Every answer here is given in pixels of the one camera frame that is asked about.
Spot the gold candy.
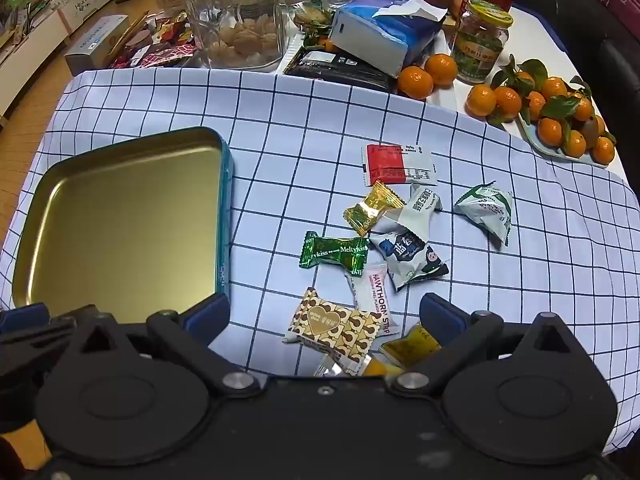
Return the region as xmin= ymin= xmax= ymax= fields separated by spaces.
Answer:
xmin=343 ymin=180 xmax=407 ymax=236

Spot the loose mandarin orange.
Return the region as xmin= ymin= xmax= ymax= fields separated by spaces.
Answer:
xmin=424 ymin=53 xmax=459 ymax=87
xmin=397 ymin=66 xmax=435 ymax=101

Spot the black chair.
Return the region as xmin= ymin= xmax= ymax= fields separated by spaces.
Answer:
xmin=545 ymin=0 xmax=640 ymax=181

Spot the light blue plate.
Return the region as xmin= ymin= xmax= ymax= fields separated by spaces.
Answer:
xmin=517 ymin=110 xmax=613 ymax=170

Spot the white grey snack packet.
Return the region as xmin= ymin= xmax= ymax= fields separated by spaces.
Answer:
xmin=372 ymin=183 xmax=444 ymax=241

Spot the green candy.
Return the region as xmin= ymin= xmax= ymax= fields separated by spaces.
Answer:
xmin=299 ymin=230 xmax=371 ymax=278

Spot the small mandarin with leaves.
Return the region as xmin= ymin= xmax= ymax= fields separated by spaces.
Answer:
xmin=302 ymin=27 xmax=337 ymax=53

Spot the blue white milk candy packet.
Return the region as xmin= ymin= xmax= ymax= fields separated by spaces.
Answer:
xmin=369 ymin=227 xmax=451 ymax=292

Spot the green white triangular packet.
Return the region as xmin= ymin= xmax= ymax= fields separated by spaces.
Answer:
xmin=453 ymin=181 xmax=515 ymax=250

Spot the brown heart patterned packet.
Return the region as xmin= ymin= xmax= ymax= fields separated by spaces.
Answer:
xmin=282 ymin=287 xmax=383 ymax=376

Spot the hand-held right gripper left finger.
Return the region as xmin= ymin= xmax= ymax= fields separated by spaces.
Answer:
xmin=59 ymin=292 xmax=261 ymax=398

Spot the white low cabinet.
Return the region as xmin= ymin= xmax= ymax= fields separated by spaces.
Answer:
xmin=0 ymin=0 xmax=76 ymax=121

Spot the pile of red snack packets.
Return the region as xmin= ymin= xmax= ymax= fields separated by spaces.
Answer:
xmin=107 ymin=12 xmax=201 ymax=70

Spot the pile of leafy mandarins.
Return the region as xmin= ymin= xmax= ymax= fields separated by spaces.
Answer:
xmin=465 ymin=55 xmax=617 ymax=166

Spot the blue tissue pack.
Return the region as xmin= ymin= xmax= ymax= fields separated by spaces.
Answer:
xmin=329 ymin=0 xmax=449 ymax=79

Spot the glass jar yellow lid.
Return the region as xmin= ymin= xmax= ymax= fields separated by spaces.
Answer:
xmin=450 ymin=1 xmax=515 ymax=85

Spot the pink white strip packet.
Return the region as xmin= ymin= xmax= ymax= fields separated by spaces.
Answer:
xmin=345 ymin=263 xmax=401 ymax=338

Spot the teal metal tin gold inside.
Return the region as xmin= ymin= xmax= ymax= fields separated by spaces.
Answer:
xmin=11 ymin=126 xmax=235 ymax=323

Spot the white blue checked tablecloth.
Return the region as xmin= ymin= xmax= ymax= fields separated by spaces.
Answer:
xmin=0 ymin=67 xmax=640 ymax=456

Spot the yellow green pea packet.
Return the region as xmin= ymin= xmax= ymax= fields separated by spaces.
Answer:
xmin=378 ymin=322 xmax=443 ymax=370

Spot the red white sachet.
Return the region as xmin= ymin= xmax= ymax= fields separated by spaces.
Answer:
xmin=361 ymin=143 xmax=439 ymax=187

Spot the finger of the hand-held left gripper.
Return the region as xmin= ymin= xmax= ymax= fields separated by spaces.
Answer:
xmin=0 ymin=302 xmax=77 ymax=376

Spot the grey cardboard box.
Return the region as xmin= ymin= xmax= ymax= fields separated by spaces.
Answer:
xmin=64 ymin=14 xmax=132 ymax=77

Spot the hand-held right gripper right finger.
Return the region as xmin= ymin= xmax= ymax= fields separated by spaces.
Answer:
xmin=392 ymin=292 xmax=596 ymax=397

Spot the large clear glass jar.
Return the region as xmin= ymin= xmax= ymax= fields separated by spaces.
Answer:
xmin=179 ymin=0 xmax=292 ymax=70

